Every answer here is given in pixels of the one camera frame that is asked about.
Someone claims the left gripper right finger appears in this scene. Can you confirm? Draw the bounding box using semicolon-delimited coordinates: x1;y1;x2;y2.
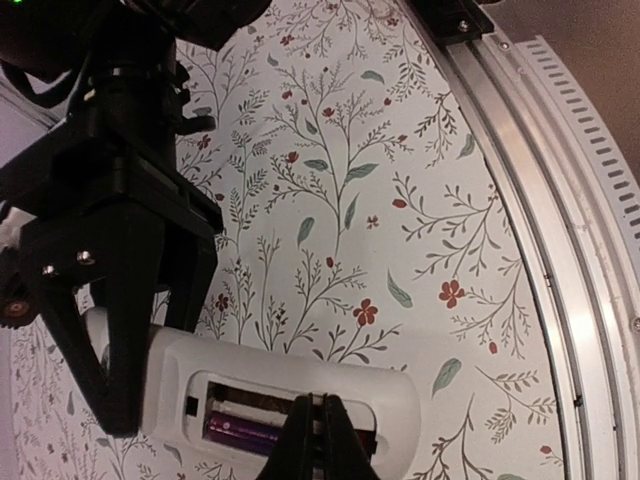
322;395;379;480

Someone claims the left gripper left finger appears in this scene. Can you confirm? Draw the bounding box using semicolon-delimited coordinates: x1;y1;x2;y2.
257;394;314;480

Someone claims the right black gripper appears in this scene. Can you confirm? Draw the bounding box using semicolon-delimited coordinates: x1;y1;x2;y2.
1;114;223;435

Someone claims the black battery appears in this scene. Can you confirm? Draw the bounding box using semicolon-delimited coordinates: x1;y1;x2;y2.
203;412;280;456

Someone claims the white remote control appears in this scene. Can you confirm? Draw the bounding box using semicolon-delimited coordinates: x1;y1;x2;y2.
82;307;422;479

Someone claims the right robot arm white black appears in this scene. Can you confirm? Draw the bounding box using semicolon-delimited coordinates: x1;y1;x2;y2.
1;1;267;437

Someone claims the front aluminium rail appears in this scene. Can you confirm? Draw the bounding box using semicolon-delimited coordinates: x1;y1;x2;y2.
414;0;640;480

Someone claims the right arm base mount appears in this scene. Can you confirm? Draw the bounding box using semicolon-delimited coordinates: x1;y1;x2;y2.
408;0;495;49

